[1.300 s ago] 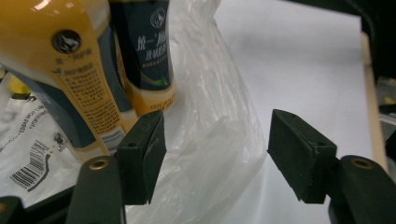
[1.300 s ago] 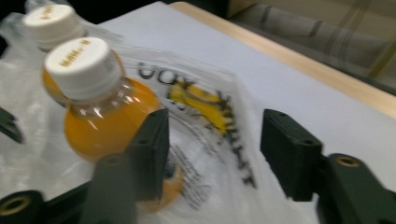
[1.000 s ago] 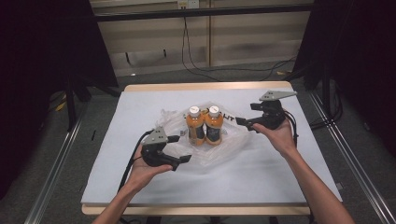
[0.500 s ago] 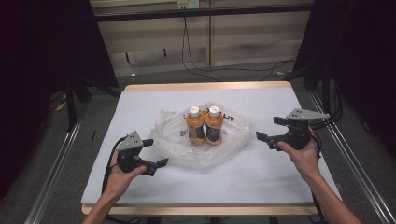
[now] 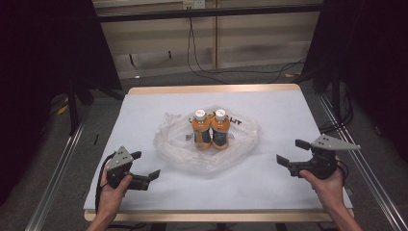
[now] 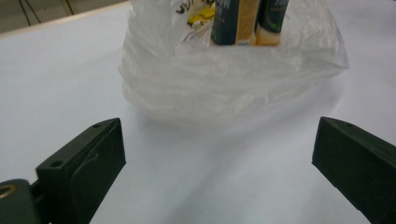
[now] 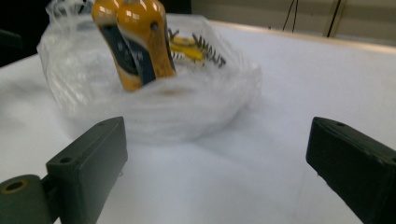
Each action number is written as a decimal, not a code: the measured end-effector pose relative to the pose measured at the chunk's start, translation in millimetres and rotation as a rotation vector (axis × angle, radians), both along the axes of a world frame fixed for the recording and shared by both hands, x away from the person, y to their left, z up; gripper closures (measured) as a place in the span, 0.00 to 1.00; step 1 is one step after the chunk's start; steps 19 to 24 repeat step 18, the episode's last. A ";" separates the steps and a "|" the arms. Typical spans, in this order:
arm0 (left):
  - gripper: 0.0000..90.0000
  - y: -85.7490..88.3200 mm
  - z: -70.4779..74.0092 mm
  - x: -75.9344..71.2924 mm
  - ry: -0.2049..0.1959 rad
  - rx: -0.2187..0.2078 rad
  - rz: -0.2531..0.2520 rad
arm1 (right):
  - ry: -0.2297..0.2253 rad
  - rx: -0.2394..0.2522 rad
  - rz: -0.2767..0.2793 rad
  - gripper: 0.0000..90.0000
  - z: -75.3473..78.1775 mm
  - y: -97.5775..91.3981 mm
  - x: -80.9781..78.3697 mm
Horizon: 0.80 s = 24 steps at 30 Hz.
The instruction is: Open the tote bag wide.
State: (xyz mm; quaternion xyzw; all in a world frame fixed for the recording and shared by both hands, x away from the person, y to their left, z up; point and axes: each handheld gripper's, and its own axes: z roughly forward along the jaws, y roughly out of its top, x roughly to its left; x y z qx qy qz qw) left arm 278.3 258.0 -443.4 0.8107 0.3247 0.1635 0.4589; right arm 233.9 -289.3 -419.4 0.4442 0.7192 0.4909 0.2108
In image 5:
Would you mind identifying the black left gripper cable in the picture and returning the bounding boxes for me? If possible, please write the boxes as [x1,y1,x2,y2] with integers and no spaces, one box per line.
[94,152,117,216]

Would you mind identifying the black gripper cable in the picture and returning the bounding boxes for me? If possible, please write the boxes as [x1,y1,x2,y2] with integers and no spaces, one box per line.
[94,152,117,216]
[336,159,350,188]

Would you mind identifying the black hanging wall cable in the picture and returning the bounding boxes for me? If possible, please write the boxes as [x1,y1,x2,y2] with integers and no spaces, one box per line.
[186,17,306,85]

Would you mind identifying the white table sheet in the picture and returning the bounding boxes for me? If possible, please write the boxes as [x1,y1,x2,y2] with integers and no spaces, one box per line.
[83,90,354,213]

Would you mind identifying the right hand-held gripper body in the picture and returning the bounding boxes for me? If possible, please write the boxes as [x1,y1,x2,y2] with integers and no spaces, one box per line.
[288,134,361,181]

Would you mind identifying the person's left hand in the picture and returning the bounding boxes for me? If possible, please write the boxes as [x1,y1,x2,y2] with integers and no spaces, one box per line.
[97,174,134,219]

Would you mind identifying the black floor cables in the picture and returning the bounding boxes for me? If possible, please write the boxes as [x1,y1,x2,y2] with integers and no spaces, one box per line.
[319,81,354,135]

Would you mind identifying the wooden table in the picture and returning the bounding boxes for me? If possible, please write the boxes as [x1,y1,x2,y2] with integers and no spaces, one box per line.
[84,84,356,223]

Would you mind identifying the black metal stand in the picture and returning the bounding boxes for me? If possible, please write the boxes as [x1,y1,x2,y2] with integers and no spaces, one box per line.
[331,65,343,124]
[66,75,81,137]

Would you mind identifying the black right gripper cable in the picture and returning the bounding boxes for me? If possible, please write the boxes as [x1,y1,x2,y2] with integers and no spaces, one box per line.
[336,159,350,188]

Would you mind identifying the person's right hand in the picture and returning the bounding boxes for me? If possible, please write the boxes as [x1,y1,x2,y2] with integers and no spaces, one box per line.
[298,157,345,210]

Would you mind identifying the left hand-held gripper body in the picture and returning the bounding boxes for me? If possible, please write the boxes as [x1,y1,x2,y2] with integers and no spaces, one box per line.
[105,145,150,192]

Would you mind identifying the orange drink bottle white cap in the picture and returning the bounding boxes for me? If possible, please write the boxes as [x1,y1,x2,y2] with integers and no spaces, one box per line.
[210,109,232,151]
[191,109,213,151]

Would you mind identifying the wall power outlet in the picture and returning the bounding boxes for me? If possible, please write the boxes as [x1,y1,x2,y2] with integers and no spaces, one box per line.
[182,0,206,10]

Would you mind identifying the black horizontal bar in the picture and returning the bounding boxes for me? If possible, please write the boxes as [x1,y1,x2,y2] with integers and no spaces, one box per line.
[95,3,323,23]

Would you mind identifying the clear plastic bag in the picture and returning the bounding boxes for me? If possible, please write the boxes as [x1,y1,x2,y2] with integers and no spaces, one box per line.
[153,105,262,173]

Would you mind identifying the metal floor rail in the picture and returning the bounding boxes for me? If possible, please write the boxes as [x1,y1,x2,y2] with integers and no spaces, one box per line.
[24,105,91,231]
[317,94,408,231]

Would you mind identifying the dark curtain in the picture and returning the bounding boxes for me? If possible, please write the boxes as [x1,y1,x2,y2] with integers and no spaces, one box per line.
[0,0,123,206]
[301,0,408,162]

